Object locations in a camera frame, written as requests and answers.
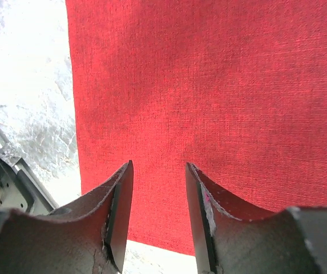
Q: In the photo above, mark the dark red cloth napkin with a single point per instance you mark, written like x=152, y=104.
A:
x=238, y=88

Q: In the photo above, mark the grey aluminium frame rail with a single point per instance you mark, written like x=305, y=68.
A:
x=19, y=187

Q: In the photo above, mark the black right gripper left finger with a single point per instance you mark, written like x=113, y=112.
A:
x=88, y=235

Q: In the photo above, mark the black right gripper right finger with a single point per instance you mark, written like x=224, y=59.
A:
x=231, y=235

